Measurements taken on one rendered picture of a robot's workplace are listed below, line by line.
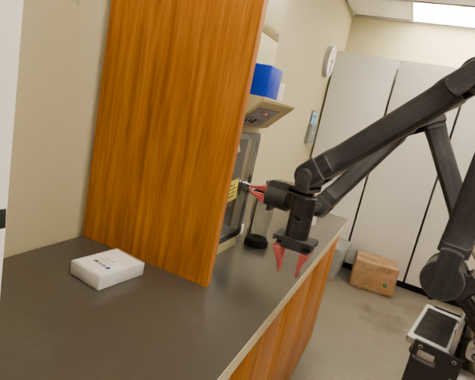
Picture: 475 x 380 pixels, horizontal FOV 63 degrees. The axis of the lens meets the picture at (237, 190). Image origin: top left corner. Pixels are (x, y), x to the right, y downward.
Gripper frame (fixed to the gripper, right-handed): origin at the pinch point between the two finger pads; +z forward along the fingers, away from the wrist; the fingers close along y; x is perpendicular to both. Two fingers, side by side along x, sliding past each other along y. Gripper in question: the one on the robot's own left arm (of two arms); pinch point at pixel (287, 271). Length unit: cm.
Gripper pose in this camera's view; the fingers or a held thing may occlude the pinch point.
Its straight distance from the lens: 100.3
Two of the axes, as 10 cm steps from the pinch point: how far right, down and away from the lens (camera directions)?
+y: -8.9, -2.6, 3.7
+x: -4.1, 1.2, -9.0
